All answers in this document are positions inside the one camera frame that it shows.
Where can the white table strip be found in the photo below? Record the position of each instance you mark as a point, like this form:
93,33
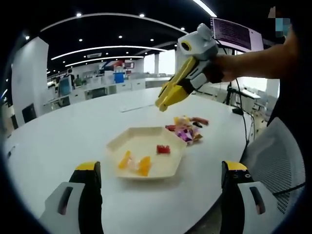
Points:
136,107

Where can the white mesh office chair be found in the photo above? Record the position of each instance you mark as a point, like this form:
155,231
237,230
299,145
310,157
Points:
273,156

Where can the hanging computer monitor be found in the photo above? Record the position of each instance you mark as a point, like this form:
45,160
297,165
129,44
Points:
234,31

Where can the cream hexagonal container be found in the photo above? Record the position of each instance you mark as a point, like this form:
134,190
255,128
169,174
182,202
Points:
146,146

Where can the pile of food snacks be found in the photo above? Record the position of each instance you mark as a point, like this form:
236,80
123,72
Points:
185,132

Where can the blue box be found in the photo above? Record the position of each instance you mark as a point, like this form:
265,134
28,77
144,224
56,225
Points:
119,78

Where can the person's black shirt torso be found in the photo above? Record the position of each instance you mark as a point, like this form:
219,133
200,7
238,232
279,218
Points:
290,102

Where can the small red food packet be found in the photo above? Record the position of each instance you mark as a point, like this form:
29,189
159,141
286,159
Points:
163,149

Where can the person's right hand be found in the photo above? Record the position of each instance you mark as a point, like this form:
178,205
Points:
224,68

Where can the black chair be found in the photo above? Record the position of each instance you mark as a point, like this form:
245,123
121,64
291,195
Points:
14,122
29,113

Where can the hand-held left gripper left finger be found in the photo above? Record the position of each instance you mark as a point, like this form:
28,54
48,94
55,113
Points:
73,209

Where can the small black device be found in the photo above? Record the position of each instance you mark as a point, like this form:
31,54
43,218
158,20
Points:
237,111

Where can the teal computer monitor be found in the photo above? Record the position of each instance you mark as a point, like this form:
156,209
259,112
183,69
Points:
65,85

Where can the red blue wall banner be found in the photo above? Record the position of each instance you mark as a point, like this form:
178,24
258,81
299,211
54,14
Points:
117,64

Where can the orange clear food packet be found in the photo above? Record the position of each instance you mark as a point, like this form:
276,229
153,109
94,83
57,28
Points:
124,161

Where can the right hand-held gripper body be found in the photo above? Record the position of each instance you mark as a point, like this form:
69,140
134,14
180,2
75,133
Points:
197,44

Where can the white office counter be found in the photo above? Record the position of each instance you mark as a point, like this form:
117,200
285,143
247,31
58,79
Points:
151,83

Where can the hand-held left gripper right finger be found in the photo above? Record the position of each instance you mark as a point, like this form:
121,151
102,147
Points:
243,209

